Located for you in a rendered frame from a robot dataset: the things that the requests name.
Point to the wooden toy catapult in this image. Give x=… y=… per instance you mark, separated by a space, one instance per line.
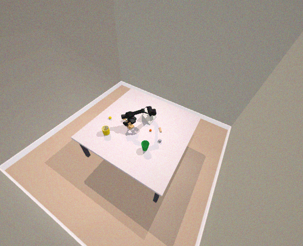
x=130 y=125

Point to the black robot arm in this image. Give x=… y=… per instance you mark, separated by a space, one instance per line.
x=130 y=114

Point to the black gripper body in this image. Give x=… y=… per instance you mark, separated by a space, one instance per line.
x=126 y=123

